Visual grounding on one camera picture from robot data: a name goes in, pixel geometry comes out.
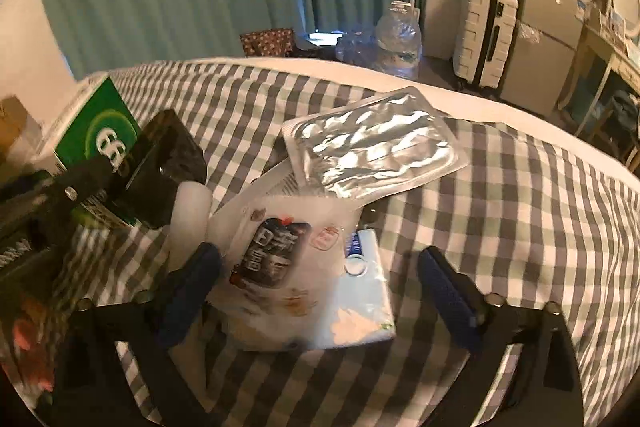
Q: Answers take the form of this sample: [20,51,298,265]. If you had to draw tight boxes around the oval vanity mirror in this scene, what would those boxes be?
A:
[610,0,640,38]

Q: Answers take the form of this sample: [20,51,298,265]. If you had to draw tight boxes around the patterned brown box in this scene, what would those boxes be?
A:
[239,28,296,58]

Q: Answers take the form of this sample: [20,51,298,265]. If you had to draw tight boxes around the black glossy packet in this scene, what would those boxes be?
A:
[122,109,208,230]

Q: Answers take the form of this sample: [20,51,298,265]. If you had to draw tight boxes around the small clear water bottle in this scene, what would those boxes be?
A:
[335,29,378,68]

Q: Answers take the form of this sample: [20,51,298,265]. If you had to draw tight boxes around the green white medicine box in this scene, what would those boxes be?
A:
[35,74,143,230]

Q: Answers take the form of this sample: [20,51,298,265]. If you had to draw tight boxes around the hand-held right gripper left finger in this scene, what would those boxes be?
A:
[50,242,223,427]

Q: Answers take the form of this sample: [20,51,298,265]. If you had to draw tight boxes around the white sachet with dark print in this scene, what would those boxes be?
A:
[207,167,371,353]

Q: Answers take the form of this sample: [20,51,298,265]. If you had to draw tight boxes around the silver foil packet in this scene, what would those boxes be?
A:
[281,86,470,198]

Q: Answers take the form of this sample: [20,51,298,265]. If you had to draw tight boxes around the grey mini fridge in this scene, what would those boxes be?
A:
[500,0,588,118]

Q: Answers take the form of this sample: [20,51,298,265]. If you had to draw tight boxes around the brown cardboard box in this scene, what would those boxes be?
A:
[0,94,43,168]

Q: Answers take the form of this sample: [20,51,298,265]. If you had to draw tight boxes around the blue tissue pack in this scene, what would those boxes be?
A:
[305,227,397,350]

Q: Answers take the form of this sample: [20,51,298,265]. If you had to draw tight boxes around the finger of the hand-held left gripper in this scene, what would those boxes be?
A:
[0,154,142,233]
[0,214,76,288]

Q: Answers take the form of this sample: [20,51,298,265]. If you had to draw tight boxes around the large clear water bottle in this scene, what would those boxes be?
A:
[372,1,422,80]

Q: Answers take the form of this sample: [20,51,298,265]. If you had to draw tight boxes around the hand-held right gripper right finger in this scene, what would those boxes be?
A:
[419,247,583,427]

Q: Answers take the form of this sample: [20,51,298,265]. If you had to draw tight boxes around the white vanity desk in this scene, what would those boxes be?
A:
[557,27,640,168]

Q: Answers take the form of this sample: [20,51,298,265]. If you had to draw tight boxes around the white cylinder tube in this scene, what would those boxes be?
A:
[169,181,211,270]

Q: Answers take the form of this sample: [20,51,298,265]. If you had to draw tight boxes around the white hard-shell suitcase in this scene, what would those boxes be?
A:
[452,0,521,90]

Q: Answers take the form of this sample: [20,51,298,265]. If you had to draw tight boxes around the red printed packet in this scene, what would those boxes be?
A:
[12,297,56,393]

